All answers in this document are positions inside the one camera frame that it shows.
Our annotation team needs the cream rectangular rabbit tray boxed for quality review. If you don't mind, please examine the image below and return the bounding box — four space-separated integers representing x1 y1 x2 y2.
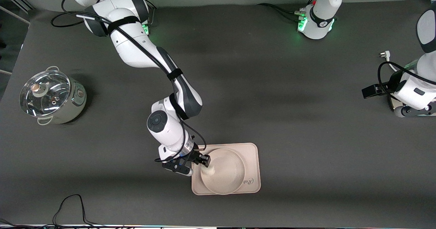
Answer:
191 143 261 196

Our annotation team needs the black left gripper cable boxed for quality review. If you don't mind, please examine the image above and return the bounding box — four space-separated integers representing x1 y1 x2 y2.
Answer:
377 61 436 94

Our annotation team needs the white power cable with plug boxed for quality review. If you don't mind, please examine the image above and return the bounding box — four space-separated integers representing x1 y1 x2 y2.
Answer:
379 51 414 75

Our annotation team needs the black right base cable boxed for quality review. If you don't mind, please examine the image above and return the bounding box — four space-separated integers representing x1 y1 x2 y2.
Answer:
145 0 158 27

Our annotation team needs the loose black cable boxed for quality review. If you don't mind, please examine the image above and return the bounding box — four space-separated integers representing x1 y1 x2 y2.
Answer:
53 194 103 228

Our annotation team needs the cream white toaster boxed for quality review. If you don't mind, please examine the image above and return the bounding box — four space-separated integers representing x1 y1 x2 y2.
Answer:
388 61 436 118

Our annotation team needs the black base cable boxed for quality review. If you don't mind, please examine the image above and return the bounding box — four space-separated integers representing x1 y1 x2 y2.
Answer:
145 0 158 27
257 3 303 21

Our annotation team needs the round cream plate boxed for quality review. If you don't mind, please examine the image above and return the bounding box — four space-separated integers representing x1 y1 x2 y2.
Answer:
200 148 246 195

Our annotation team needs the black left base cable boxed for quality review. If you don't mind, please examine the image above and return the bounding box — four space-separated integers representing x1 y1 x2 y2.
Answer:
257 3 303 21

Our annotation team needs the glass pot lid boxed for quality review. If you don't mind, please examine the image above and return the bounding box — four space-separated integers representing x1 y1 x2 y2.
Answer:
19 71 71 118

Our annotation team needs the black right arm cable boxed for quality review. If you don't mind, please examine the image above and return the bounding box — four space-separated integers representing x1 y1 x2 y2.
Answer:
51 0 207 163

